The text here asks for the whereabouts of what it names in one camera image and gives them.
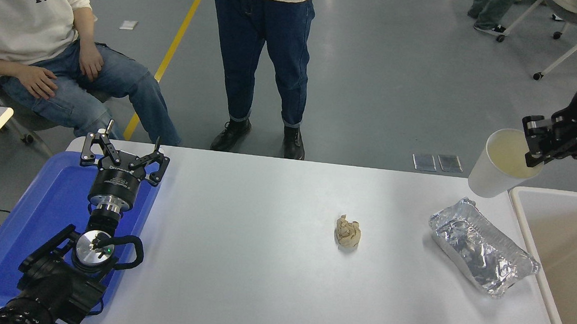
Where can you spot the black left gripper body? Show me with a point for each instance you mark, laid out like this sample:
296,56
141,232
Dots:
114,181

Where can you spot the white paper cup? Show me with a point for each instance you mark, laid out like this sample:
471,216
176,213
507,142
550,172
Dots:
488,179

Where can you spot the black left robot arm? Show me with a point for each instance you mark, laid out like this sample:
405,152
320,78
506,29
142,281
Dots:
45,287

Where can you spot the person's left forearm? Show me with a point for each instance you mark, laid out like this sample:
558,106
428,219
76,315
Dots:
84,24

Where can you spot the person's left hand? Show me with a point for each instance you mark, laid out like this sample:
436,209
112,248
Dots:
92,60

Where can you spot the person's right hand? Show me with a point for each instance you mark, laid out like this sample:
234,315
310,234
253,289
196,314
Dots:
35,81

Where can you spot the blue plastic tray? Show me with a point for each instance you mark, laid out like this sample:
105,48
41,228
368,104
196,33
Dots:
39,217

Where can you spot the metal floor plate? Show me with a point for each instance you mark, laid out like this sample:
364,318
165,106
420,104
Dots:
424,162
449,163

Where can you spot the grey-seated wheeled chair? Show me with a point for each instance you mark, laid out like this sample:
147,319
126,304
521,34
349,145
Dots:
21,115

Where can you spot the large pale bin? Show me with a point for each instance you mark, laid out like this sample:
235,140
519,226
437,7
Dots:
573,249

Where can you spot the crumpled silver foil tray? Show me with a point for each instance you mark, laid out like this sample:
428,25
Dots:
483,249

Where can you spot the crumpled tan paper ball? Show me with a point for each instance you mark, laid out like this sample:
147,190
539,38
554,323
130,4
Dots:
347,233

